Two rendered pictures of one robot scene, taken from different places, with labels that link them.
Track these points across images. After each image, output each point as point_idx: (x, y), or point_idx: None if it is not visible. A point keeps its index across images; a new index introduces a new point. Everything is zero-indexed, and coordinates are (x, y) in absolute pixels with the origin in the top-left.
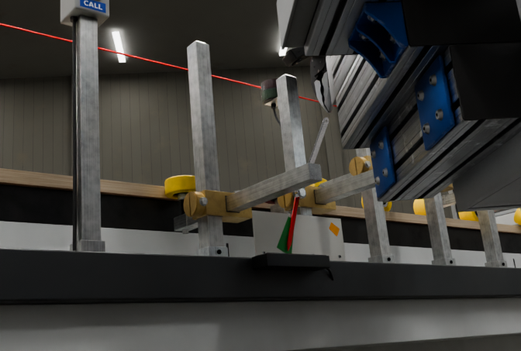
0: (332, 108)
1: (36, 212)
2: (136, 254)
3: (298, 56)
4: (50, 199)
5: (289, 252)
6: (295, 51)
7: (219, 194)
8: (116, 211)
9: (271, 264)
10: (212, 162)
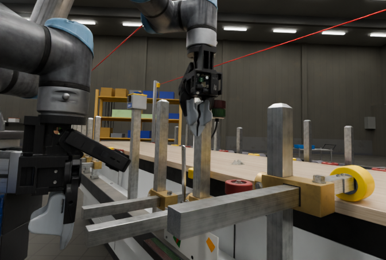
0: (193, 133)
1: (169, 176)
2: (128, 214)
3: (178, 92)
4: (172, 171)
5: (178, 244)
6: (178, 88)
7: (154, 193)
8: (188, 179)
9: (143, 248)
10: (155, 173)
